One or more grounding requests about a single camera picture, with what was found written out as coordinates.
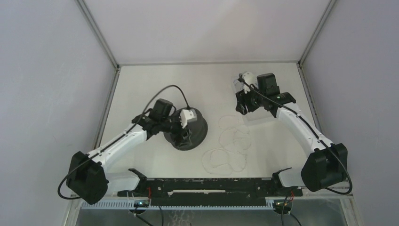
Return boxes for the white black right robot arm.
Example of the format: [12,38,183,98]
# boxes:
[235,72,353,196]

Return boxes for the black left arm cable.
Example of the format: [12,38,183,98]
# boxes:
[57,85,192,200]

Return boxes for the white slotted cable duct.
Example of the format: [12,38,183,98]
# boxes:
[81,199,294,210]

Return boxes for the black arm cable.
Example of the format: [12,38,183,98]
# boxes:
[239,78,353,195]
[57,85,192,200]

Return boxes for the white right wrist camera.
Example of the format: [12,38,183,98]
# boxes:
[239,72,258,94]

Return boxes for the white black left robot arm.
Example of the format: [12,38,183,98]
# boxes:
[61,99,198,204]

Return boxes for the dark grey perforated spool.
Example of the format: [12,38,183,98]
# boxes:
[163,108,208,151]

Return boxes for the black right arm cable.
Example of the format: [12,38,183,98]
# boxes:
[239,78,353,195]

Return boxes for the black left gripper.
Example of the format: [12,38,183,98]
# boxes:
[160,113,192,147]

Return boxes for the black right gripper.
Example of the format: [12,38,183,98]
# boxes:
[235,83,265,116]

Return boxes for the clear plastic two-compartment tray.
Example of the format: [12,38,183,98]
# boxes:
[231,77,274,126]

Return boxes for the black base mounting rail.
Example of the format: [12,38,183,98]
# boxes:
[117,169,303,207]

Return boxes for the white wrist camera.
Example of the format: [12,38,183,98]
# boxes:
[239,72,258,94]
[180,108,197,129]

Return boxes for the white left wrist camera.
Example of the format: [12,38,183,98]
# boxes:
[180,108,197,129]

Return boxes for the white beaded cable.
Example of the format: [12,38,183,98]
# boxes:
[201,114,253,176]

